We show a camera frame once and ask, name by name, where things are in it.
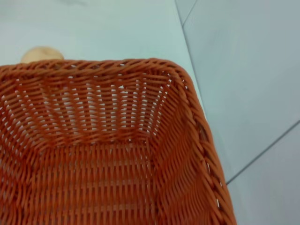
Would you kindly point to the cream foam doughnut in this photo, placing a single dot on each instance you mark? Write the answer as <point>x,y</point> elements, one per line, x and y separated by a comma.
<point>39,54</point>

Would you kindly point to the orange woven plastic basket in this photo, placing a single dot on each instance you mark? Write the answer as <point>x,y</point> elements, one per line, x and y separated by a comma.
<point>98,168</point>

